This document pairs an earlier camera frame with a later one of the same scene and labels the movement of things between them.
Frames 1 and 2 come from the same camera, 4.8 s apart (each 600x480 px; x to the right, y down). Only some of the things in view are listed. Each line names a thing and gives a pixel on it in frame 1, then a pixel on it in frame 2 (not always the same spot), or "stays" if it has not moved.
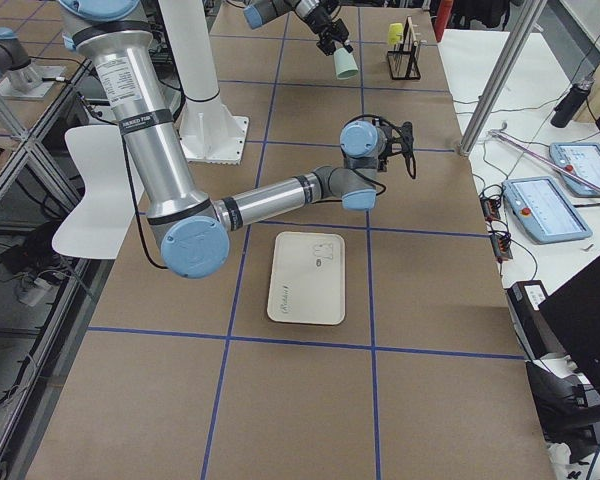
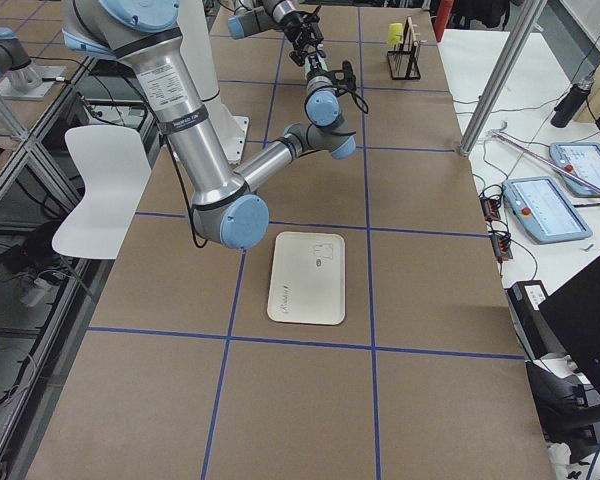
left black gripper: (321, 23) to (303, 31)
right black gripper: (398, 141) to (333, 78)
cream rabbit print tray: (307, 283) stays
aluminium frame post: (530, 15) stays
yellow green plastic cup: (396, 30) stays
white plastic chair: (112, 192) stays
